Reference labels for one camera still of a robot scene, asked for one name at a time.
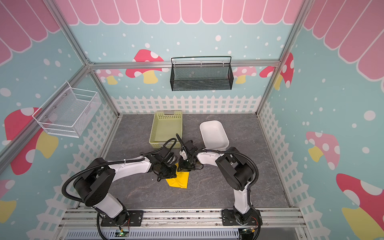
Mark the yellow paper napkin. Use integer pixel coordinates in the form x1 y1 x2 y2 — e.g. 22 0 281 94
166 170 190 189

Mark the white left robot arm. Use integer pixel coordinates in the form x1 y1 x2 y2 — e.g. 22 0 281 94
73 154 177 219

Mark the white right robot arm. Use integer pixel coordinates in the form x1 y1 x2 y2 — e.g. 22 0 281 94
178 141 259 221

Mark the white plastic tub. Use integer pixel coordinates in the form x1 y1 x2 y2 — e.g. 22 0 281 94
200 120 230 151

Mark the green perforated plastic basket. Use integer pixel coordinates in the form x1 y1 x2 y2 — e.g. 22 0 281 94
149 111 183 149

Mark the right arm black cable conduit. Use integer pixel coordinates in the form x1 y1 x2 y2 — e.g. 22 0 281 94
175 133 260 240

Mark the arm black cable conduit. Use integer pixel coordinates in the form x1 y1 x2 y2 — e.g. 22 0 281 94
175 133 260 240
61 137 178 240

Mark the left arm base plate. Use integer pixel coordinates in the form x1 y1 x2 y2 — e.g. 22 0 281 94
101 210 144 227

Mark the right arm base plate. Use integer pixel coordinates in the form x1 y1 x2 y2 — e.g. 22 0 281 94
221 209 263 226

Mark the black mesh wall basket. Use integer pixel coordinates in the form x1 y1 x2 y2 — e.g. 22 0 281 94
170 56 234 91

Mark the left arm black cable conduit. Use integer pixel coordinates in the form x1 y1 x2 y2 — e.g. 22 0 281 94
61 137 178 240

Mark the white wire wall basket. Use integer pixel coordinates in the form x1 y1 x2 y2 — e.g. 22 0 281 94
32 82 102 138

